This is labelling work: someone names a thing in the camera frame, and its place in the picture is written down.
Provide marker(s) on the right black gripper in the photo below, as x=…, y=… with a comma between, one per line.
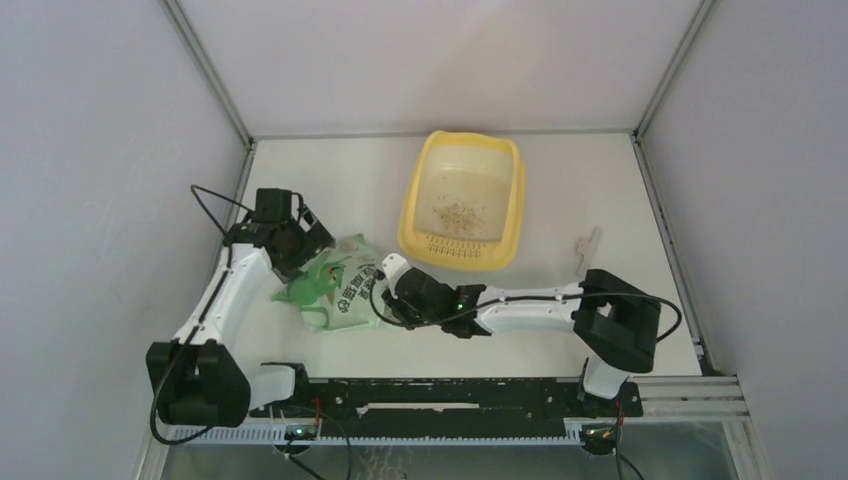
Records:
x=397, y=307

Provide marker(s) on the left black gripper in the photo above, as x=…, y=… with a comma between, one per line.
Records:
x=315, y=240

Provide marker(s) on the green cat litter bag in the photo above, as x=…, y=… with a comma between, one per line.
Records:
x=339, y=289

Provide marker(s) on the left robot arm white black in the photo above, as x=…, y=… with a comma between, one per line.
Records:
x=194, y=376

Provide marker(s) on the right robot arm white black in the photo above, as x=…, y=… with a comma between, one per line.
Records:
x=616, y=321

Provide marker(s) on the scattered clean litter grains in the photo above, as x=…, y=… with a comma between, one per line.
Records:
x=457, y=217

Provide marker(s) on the yellow plastic litter box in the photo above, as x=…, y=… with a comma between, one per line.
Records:
x=474, y=167

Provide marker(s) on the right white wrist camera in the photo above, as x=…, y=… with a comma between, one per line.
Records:
x=394, y=266

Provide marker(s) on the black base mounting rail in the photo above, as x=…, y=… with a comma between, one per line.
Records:
x=442, y=409

